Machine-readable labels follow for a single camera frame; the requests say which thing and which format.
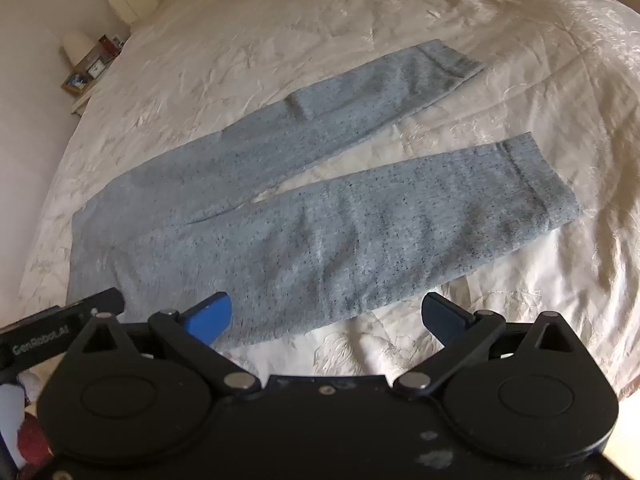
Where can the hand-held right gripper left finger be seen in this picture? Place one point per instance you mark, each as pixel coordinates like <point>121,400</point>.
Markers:
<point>214,316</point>

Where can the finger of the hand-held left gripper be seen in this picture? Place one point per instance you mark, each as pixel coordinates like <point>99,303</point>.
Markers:
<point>102,301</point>

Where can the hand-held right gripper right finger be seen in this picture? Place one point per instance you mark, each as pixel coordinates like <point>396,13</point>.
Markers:
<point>442,321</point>

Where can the grey speckled pants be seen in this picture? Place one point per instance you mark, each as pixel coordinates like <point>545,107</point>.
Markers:
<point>280,220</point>

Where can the white and red fuzzy cloth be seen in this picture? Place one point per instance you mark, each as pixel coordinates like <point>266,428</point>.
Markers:
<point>22,425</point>

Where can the cream floral bedspread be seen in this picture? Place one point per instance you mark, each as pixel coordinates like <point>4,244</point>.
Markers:
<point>500,125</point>

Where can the cream nightstand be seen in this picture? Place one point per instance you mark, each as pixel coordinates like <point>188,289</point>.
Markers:
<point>92,87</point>

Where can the small white alarm clock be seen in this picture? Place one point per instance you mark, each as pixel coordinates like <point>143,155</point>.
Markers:
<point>96,67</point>

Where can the red cylindrical container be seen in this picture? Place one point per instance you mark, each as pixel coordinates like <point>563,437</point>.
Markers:
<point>107,47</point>

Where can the white bedside lamp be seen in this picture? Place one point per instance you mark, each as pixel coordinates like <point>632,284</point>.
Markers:
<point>76,47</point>

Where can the wooden picture frame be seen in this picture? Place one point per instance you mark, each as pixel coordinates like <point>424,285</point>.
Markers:
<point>74,82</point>

